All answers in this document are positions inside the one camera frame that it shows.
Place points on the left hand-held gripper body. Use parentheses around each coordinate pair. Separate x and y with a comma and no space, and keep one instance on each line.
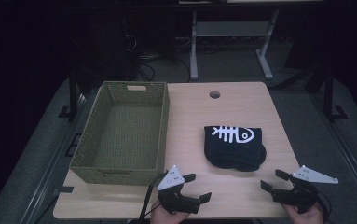
(174,199)

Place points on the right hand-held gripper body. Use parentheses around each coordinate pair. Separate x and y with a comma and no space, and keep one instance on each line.
(300,194)

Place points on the black sock with fishbone print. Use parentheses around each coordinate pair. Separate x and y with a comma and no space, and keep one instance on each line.
(233,154)

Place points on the green woven basket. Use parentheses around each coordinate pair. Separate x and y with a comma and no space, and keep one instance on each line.
(126,137)

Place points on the person's left hand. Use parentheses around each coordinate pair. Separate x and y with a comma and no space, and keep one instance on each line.
(163,217)

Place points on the person's right hand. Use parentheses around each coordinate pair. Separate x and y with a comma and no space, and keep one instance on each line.
(306,218)

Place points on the black tape strip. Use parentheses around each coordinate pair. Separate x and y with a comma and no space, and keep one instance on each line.
(66,189)

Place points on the grey metal stand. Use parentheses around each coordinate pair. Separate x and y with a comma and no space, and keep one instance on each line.
(229,28)

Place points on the black metal post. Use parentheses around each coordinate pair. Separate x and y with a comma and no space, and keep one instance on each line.
(329,93)
(72,93)

